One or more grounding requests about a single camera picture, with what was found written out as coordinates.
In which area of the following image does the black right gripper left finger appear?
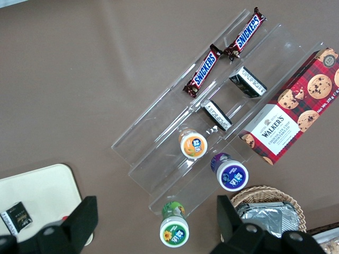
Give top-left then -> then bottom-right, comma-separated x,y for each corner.
35,195 -> 99,254

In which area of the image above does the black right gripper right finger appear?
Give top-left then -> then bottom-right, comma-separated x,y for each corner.
210,195 -> 265,254

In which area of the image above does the aluminium foil tray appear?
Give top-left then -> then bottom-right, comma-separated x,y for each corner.
235,201 -> 296,239

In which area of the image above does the oval tan wicker basket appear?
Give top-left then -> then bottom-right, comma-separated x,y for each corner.
229,186 -> 308,235

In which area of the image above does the cream plastic tray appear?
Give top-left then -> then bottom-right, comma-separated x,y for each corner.
0,163 -> 95,247

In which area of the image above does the purple lid candy jar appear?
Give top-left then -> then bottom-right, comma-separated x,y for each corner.
210,152 -> 249,192

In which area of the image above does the green lid candy jar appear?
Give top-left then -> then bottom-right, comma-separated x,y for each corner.
159,201 -> 190,248

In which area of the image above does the small black carton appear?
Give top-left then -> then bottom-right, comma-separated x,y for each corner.
0,201 -> 34,236
228,66 -> 267,99
200,99 -> 233,132

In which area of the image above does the orange lid candy jar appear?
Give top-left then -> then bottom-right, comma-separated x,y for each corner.
178,128 -> 208,159

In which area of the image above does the white plastic bin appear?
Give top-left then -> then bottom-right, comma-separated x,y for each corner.
307,226 -> 339,254

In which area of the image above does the clear cracker pack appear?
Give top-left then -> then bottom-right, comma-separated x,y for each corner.
324,242 -> 339,254

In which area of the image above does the clear acrylic stepped shelf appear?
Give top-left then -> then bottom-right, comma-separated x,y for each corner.
110,8 -> 331,219

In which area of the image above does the red Walkers shortbread box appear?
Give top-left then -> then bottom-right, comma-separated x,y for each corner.
238,47 -> 339,167

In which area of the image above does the Snickers chocolate bar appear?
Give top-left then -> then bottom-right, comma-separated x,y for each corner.
224,6 -> 266,61
184,44 -> 222,98

